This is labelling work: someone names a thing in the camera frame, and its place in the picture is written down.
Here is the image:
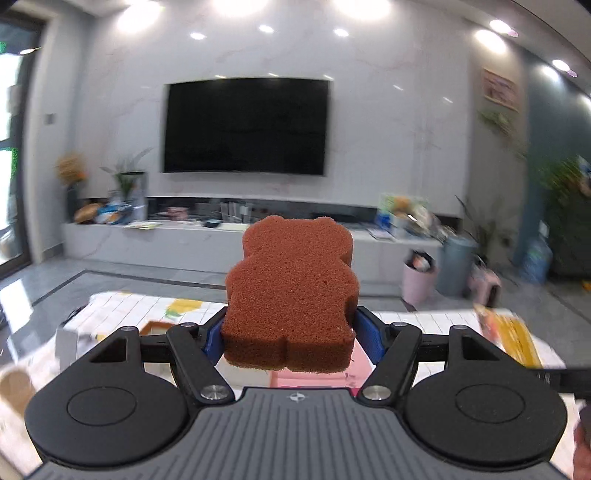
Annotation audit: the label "dark cabinet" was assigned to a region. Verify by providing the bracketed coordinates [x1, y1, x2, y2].
[549, 185, 591, 278]

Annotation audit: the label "blue water bottle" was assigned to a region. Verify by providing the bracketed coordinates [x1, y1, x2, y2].
[519, 237, 554, 284]

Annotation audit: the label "framed wall picture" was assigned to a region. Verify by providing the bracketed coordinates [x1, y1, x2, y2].
[480, 67, 520, 112]

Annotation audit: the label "yellow patterned plastic bag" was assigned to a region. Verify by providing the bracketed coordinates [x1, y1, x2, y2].
[475, 305, 546, 370]

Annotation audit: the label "glass sliding door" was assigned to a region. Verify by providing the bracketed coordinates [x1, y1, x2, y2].
[0, 23, 47, 278]

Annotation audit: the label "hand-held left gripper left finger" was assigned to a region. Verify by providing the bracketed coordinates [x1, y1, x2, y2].
[88, 308, 234, 407]

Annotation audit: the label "grey trash bin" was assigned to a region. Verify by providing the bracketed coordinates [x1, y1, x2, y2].
[436, 235, 478, 297]

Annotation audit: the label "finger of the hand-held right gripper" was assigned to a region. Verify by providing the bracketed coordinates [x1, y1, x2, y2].
[538, 367, 591, 398]

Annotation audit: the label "brown bear-shaped sponge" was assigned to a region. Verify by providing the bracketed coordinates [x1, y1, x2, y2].
[221, 216, 357, 372]

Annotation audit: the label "brown bread loaf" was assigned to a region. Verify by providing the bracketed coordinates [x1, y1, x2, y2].
[74, 203, 105, 224]

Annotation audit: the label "blue snack packet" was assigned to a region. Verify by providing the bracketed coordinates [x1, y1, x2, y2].
[99, 200, 134, 225]

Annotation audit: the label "pink trash bin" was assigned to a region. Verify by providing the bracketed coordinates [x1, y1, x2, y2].
[401, 250, 439, 308]

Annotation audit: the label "dried flowers in vase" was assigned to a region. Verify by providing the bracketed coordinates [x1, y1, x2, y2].
[55, 152, 88, 222]

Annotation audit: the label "hanging vine plant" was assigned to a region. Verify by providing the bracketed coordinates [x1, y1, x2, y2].
[478, 108, 527, 158]

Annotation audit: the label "lemon print tablecloth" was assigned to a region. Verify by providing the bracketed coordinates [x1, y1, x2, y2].
[55, 291, 568, 393]

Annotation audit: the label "long-leaf potted plant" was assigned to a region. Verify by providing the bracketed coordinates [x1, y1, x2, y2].
[455, 194, 513, 268]

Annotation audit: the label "grey marble television console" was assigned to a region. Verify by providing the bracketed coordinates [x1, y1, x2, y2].
[62, 196, 458, 287]

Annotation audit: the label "pink small appliance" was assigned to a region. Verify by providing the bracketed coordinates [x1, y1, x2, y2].
[468, 265, 502, 308]

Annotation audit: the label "black television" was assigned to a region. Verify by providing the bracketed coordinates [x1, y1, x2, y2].
[161, 78, 332, 177]

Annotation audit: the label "leafy green plant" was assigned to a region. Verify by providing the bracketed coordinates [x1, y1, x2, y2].
[531, 157, 591, 259]

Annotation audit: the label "green plant in glass vase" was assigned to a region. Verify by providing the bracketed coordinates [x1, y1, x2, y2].
[102, 148, 153, 217]

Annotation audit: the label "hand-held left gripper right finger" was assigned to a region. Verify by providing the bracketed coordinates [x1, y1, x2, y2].
[353, 307, 509, 407]

